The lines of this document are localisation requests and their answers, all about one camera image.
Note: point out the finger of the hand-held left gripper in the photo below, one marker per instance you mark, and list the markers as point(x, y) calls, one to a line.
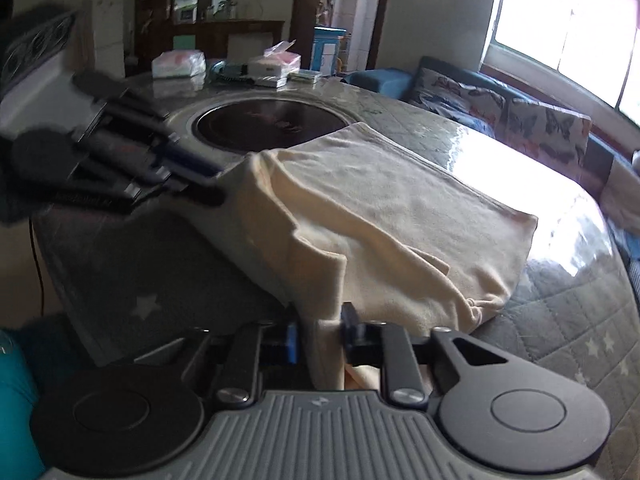
point(200, 194)
point(192, 160)

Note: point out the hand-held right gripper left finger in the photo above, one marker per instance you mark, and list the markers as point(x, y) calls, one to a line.
point(292, 344)

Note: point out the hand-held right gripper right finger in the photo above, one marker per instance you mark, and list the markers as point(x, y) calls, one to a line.
point(349, 331)

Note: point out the cream cloth garment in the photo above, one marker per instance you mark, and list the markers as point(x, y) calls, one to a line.
point(375, 210)

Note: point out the round dark built-in cooktop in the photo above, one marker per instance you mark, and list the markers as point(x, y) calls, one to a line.
point(270, 122)

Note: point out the dark teal comb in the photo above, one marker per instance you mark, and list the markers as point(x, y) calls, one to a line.
point(227, 71)

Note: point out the pink white tissue pack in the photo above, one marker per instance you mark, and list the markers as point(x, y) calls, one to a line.
point(177, 64)

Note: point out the dark patterned chair back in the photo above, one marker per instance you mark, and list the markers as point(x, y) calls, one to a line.
point(35, 45)

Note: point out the white tissue box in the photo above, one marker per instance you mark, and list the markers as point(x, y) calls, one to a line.
point(272, 67)

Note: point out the dark wooden cabinet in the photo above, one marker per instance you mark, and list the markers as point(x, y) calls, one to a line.
point(210, 35)

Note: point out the white panel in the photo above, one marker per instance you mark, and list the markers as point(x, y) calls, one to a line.
point(107, 30)

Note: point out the small flat green box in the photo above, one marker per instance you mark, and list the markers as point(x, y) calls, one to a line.
point(305, 76)

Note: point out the blue white carton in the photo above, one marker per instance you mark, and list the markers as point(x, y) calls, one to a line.
point(327, 50)

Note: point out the teal round object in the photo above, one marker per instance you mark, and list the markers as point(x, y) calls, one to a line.
point(15, 410)

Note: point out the butterfly print cushion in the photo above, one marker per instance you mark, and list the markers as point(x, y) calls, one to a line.
point(460, 97)
point(547, 127)

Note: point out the blue sofa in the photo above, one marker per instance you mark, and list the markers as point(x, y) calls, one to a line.
point(615, 170)

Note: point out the window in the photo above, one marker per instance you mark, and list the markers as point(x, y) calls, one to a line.
point(565, 20)

